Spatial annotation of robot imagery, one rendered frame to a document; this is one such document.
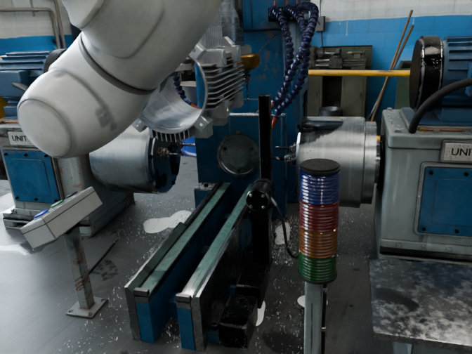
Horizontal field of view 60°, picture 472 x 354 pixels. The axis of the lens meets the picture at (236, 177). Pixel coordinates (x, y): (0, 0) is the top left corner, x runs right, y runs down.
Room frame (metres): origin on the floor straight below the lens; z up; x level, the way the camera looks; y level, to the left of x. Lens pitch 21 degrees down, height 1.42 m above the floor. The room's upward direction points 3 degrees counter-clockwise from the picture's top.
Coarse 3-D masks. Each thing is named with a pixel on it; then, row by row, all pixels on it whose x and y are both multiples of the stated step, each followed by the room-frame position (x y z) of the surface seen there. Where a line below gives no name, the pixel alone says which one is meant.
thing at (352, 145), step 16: (304, 128) 1.05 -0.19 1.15; (320, 128) 1.04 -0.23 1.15; (336, 128) 1.03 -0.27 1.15; (352, 128) 1.02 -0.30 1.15; (368, 128) 1.03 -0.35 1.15; (304, 144) 1.01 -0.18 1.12; (320, 144) 1.00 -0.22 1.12; (336, 144) 0.99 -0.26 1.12; (352, 144) 0.98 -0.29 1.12; (368, 144) 0.98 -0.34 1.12; (288, 160) 1.05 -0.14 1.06; (304, 160) 0.99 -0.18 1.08; (336, 160) 0.97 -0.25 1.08; (352, 160) 0.96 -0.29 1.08; (368, 160) 0.96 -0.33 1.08; (352, 176) 0.95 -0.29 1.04; (368, 176) 0.95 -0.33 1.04; (352, 192) 0.96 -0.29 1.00; (368, 192) 0.96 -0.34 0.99
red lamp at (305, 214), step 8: (304, 208) 0.55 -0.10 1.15; (312, 208) 0.54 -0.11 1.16; (320, 208) 0.54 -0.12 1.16; (328, 208) 0.54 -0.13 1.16; (336, 208) 0.55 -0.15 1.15; (304, 216) 0.55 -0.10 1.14; (312, 216) 0.54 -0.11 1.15; (320, 216) 0.54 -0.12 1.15; (328, 216) 0.54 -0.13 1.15; (336, 216) 0.55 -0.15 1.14; (304, 224) 0.55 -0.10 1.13; (312, 224) 0.54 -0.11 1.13; (320, 224) 0.54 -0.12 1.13; (328, 224) 0.54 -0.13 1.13; (336, 224) 0.55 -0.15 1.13
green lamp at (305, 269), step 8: (304, 256) 0.55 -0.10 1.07; (336, 256) 0.56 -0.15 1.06; (304, 264) 0.55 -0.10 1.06; (312, 264) 0.54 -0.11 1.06; (320, 264) 0.54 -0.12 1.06; (328, 264) 0.54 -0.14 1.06; (304, 272) 0.55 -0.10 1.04; (312, 272) 0.54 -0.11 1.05; (320, 272) 0.54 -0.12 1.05; (328, 272) 0.54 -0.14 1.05; (312, 280) 0.54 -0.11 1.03; (320, 280) 0.54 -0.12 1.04; (328, 280) 0.54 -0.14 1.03
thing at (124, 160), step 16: (128, 128) 1.18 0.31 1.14; (112, 144) 1.16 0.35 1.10; (128, 144) 1.14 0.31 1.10; (144, 144) 1.13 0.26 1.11; (160, 144) 1.19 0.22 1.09; (176, 144) 1.25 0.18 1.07; (96, 160) 1.15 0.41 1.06; (112, 160) 1.14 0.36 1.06; (128, 160) 1.13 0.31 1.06; (144, 160) 1.11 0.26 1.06; (160, 160) 1.18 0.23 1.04; (176, 160) 1.29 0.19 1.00; (96, 176) 1.18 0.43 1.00; (112, 176) 1.15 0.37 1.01; (128, 176) 1.13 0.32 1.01; (144, 176) 1.12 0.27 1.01; (160, 176) 1.17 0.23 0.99; (176, 176) 1.29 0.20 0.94; (144, 192) 1.17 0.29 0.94; (160, 192) 1.17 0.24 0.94
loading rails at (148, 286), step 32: (224, 192) 1.19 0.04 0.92; (192, 224) 0.98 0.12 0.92; (224, 224) 0.97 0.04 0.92; (160, 256) 0.82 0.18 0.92; (192, 256) 0.91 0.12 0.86; (224, 256) 0.81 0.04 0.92; (128, 288) 0.69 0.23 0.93; (160, 288) 0.73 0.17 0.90; (192, 288) 0.70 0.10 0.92; (224, 288) 0.79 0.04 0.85; (160, 320) 0.71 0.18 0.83; (192, 320) 0.65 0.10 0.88
